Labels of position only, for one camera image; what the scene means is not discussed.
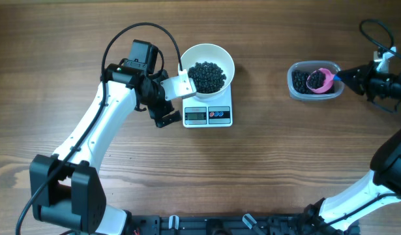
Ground pink scoop with blue handle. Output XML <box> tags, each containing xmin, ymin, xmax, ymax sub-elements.
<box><xmin>306</xmin><ymin>68</ymin><xmax>341</xmax><ymax>94</ymax></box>

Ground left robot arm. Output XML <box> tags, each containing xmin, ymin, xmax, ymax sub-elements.
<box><xmin>26</xmin><ymin>40</ymin><xmax>196</xmax><ymax>234</ymax></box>

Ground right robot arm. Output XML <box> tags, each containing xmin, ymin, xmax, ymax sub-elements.
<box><xmin>298</xmin><ymin>61</ymin><xmax>401</xmax><ymax>234</ymax></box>

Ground white digital kitchen scale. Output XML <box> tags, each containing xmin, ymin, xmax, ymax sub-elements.
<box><xmin>183</xmin><ymin>86</ymin><xmax>233</xmax><ymax>128</ymax></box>

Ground white plastic bowl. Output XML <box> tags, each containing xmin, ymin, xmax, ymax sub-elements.
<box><xmin>181</xmin><ymin>44</ymin><xmax>235</xmax><ymax>99</ymax></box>

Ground clear plastic container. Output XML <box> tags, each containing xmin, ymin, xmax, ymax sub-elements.
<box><xmin>287</xmin><ymin>61</ymin><xmax>345</xmax><ymax>101</ymax></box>

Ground black beans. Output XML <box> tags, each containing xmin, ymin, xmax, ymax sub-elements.
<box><xmin>188</xmin><ymin>61</ymin><xmax>314</xmax><ymax>94</ymax></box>

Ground right black cable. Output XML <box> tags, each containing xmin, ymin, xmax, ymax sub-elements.
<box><xmin>359</xmin><ymin>18</ymin><xmax>401</xmax><ymax>65</ymax></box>

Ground black cable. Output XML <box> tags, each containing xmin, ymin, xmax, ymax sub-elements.
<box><xmin>359</xmin><ymin>18</ymin><xmax>401</xmax><ymax>65</ymax></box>
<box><xmin>14</xmin><ymin>22</ymin><xmax>183</xmax><ymax>235</ymax></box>

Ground left black cable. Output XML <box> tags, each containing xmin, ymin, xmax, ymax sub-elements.
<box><xmin>14</xmin><ymin>22</ymin><xmax>183</xmax><ymax>235</ymax></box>

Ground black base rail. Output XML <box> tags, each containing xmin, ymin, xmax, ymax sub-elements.
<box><xmin>125</xmin><ymin>213</ymin><xmax>361</xmax><ymax>235</ymax></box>

